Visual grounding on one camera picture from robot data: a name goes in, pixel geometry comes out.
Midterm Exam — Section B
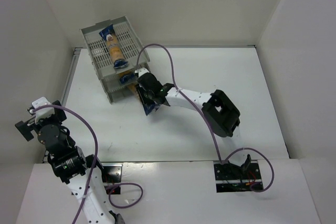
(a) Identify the grey tray shelf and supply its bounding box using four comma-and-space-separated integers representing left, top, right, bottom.
80, 16, 150, 103

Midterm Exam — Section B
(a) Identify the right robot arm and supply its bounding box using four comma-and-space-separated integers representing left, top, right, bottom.
136, 72, 240, 148

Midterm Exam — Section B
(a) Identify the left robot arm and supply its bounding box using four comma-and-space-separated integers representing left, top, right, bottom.
15, 97, 124, 223

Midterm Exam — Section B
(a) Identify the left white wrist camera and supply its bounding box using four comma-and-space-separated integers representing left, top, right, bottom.
28, 97, 55, 123

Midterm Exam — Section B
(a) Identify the aluminium rail left edge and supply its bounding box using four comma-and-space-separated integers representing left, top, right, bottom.
43, 47, 82, 162

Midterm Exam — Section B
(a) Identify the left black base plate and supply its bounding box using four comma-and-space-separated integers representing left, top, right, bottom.
102, 163, 123, 195

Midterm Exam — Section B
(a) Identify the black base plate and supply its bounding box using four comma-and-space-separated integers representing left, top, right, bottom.
214, 163, 264, 193
102, 163, 123, 195

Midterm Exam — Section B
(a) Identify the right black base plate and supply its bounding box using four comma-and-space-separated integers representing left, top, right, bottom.
214, 163, 264, 193

